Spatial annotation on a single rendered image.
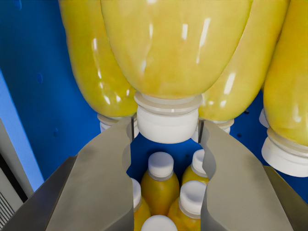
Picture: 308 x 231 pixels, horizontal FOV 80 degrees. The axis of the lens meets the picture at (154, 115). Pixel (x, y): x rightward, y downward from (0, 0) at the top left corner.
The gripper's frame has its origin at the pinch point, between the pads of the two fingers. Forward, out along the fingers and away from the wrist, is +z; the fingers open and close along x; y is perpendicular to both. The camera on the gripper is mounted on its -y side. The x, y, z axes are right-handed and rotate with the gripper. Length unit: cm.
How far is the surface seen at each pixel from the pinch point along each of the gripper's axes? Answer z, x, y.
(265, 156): 1.7, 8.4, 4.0
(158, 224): 1.0, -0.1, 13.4
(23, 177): 110, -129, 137
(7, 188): 96, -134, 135
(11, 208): 88, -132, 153
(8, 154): 110, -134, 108
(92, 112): 6.7, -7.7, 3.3
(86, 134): 5.2, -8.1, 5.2
